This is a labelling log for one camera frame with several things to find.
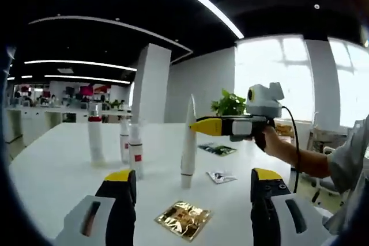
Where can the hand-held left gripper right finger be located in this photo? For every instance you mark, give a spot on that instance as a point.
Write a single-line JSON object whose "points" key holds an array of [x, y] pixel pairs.
{"points": [[263, 214]]}

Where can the green black skincare sachet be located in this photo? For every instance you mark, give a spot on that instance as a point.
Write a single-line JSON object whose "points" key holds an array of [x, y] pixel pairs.
{"points": [[219, 148]]}

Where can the white red-label skincare bottle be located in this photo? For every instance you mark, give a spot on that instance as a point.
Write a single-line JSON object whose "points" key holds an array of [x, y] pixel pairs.
{"points": [[124, 145], [136, 156]]}

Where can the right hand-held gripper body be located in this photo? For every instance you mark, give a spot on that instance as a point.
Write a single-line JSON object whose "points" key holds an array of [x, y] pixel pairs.
{"points": [[262, 105]]}

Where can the row of white desks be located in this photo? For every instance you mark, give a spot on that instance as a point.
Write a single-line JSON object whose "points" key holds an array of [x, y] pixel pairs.
{"points": [[43, 119]]}

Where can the silver skincare sachet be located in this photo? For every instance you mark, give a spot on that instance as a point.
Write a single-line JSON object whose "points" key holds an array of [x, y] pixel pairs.
{"points": [[221, 177]]}

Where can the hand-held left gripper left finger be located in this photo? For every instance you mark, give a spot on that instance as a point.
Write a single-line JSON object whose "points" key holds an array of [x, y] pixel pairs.
{"points": [[121, 214]]}

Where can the gold foil skincare sachet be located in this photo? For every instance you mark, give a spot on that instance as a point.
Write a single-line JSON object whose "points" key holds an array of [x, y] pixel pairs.
{"points": [[183, 218]]}

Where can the large bright window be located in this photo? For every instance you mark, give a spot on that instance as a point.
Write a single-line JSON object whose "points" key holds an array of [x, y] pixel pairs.
{"points": [[274, 79], [351, 84]]}

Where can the white square pillar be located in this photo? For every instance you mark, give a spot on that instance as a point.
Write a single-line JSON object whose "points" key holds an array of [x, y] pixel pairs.
{"points": [[151, 84]]}

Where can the white skincare tube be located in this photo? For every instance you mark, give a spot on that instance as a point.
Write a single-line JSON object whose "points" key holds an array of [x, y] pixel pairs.
{"points": [[188, 153]]}

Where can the white office chair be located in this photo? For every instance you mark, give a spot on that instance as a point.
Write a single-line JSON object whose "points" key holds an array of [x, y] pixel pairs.
{"points": [[324, 182]]}

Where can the green potted plant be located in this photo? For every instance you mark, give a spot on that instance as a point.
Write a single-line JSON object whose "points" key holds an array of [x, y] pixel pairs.
{"points": [[229, 103]]}

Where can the person's right hand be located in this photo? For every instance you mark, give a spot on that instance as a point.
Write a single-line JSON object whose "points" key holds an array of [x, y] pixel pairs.
{"points": [[269, 140]]}

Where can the tall white red-collared skincare bottle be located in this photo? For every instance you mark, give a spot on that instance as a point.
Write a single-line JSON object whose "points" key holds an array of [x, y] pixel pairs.
{"points": [[96, 139]]}

